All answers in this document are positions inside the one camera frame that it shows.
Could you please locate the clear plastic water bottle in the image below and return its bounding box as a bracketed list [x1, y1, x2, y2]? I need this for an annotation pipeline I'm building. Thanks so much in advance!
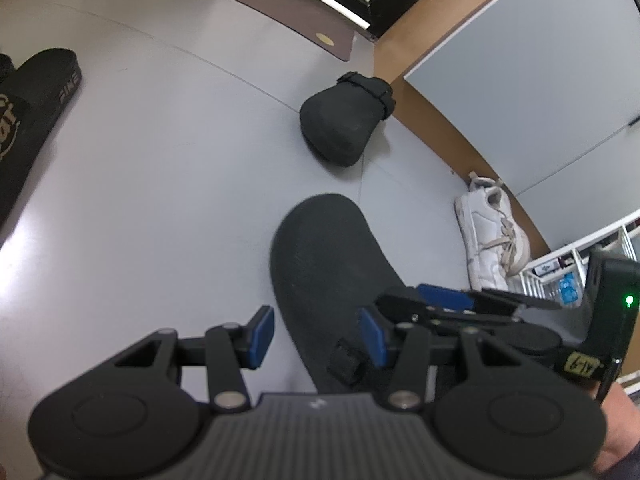
[552, 274, 581, 307]

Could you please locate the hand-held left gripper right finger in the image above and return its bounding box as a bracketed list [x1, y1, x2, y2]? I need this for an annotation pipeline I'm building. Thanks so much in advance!
[357, 307, 521, 407]

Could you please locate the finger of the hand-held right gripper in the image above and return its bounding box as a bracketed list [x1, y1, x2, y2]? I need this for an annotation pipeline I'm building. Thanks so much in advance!
[375, 291, 523, 328]
[417, 284, 563, 312]

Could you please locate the person's right hand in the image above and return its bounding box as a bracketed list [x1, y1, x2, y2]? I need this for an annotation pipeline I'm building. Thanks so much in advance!
[602, 382, 640, 466]

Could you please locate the black strapped clog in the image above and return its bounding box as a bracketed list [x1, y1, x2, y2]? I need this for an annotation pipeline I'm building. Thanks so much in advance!
[299, 71, 395, 167]
[270, 193, 427, 397]

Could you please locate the white patterned sneaker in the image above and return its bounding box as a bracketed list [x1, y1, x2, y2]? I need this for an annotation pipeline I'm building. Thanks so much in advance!
[454, 175, 532, 292]

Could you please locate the brown door mat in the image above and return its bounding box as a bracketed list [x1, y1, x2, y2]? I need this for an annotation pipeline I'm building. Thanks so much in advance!
[160, 0, 357, 63]

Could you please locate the grey cabinet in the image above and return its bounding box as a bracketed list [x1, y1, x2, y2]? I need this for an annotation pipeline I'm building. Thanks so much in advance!
[372, 0, 640, 263]

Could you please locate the white shoe rack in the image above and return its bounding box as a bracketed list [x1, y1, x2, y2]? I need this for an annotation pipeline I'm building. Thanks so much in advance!
[519, 209, 640, 311]

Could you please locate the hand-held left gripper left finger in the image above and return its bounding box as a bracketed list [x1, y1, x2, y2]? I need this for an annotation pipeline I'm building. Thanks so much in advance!
[116, 305, 276, 408]

